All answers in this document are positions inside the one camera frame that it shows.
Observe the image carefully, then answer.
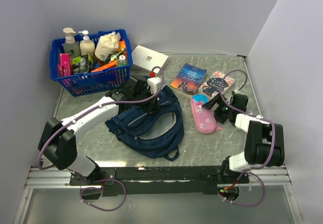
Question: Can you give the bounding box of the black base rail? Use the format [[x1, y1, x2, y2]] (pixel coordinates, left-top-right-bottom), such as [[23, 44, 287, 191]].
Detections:
[[69, 165, 249, 197]]

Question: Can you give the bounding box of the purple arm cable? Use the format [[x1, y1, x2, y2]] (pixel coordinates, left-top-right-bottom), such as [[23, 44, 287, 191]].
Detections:
[[36, 66, 166, 211], [219, 69, 277, 207]]

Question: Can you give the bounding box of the grey-green pump bottle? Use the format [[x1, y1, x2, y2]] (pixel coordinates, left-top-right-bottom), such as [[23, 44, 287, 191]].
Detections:
[[63, 27, 81, 60]]

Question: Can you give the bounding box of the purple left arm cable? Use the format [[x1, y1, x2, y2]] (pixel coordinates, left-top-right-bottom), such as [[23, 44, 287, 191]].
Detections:
[[36, 66, 166, 211]]

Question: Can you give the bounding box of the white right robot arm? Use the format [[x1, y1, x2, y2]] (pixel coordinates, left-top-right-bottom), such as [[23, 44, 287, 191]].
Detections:
[[202, 93, 285, 183]]

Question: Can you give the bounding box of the green bottle white cap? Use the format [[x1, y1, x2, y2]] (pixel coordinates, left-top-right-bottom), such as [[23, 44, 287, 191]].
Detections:
[[117, 55, 128, 67]]

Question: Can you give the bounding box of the beige paper bag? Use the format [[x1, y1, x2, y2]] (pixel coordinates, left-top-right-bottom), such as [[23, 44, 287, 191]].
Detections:
[[94, 31, 121, 62]]

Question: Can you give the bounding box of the Little Women floral book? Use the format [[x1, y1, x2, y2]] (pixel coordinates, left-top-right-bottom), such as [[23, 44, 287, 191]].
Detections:
[[198, 71, 235, 99]]

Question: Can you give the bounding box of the cream pump bottle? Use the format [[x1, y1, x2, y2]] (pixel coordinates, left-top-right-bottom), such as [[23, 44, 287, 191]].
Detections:
[[79, 30, 95, 57]]

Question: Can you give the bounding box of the pink pencil case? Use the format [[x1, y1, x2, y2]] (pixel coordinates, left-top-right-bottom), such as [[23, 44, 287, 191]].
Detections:
[[190, 94, 223, 134]]

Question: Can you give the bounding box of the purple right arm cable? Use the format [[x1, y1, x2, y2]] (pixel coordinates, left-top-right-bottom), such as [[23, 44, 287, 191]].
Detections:
[[219, 69, 277, 207]]

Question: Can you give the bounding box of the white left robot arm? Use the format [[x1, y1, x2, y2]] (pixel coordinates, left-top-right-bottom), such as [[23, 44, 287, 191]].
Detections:
[[37, 75, 164, 185]]

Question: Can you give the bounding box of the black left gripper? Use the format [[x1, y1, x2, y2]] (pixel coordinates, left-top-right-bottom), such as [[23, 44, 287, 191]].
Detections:
[[132, 86, 159, 113]]

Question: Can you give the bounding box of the white paperback book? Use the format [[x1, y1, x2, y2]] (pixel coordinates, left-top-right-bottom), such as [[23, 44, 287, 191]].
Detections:
[[131, 45, 169, 72]]

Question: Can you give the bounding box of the pink box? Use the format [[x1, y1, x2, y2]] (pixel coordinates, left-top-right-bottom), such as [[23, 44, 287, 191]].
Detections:
[[58, 53, 73, 77]]

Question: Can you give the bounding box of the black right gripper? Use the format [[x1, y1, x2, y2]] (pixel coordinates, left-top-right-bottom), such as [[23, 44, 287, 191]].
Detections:
[[201, 93, 234, 125]]

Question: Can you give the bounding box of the blue plastic basket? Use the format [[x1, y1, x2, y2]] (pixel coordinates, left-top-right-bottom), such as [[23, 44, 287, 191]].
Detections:
[[49, 29, 133, 97]]

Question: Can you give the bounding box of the green black box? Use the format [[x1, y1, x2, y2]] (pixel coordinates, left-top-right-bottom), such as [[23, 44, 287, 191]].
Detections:
[[72, 54, 94, 75]]

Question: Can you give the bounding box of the navy blue student backpack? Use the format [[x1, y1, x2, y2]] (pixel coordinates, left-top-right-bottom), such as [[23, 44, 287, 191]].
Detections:
[[105, 84, 184, 161]]

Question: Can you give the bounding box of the Jane Eyre blue book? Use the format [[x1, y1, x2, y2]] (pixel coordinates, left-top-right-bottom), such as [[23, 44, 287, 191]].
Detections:
[[170, 63, 207, 98]]

